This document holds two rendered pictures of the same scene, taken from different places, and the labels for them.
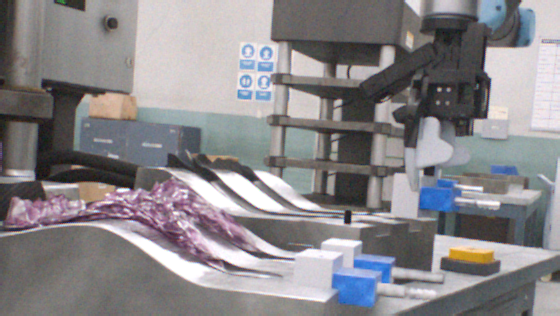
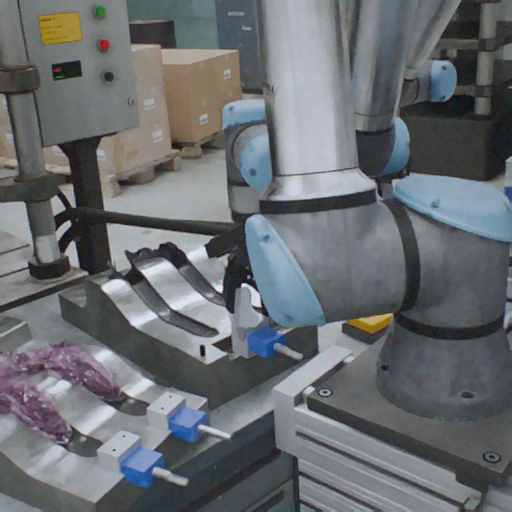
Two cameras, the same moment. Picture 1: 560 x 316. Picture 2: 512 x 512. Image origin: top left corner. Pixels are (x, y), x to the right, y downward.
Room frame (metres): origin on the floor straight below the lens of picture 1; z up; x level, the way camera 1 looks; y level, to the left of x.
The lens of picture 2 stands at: (-0.02, -0.47, 1.49)
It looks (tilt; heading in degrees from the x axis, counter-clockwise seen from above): 22 degrees down; 21
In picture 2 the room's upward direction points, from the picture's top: 3 degrees counter-clockwise
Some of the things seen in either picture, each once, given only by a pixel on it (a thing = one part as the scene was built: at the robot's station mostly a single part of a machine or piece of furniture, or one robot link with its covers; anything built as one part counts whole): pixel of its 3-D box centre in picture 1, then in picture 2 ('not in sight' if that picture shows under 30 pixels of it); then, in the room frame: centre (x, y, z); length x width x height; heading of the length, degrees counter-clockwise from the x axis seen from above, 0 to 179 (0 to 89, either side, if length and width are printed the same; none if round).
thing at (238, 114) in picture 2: not in sight; (251, 142); (0.93, -0.11, 1.25); 0.09 x 0.08 x 0.11; 32
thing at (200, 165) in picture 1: (261, 187); (177, 285); (1.13, 0.13, 0.92); 0.35 x 0.16 x 0.09; 62
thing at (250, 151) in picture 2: not in sight; (280, 158); (0.86, -0.18, 1.25); 0.11 x 0.11 x 0.08; 32
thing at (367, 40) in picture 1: (354, 147); (471, 9); (5.78, -0.04, 1.03); 1.54 x 0.94 x 2.06; 163
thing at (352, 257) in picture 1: (383, 271); (194, 426); (0.80, -0.05, 0.86); 0.13 x 0.05 x 0.05; 79
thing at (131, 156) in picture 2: not in sight; (80, 112); (4.68, 2.64, 0.47); 1.22 x 0.80 x 0.94; 77
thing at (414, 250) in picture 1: (254, 217); (179, 303); (1.14, 0.14, 0.87); 0.50 x 0.26 x 0.14; 62
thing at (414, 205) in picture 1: (448, 199); (271, 344); (0.93, -0.13, 0.93); 0.13 x 0.05 x 0.05; 63
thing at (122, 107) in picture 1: (113, 106); not in sight; (8.15, 2.60, 1.26); 0.42 x 0.33 x 0.29; 73
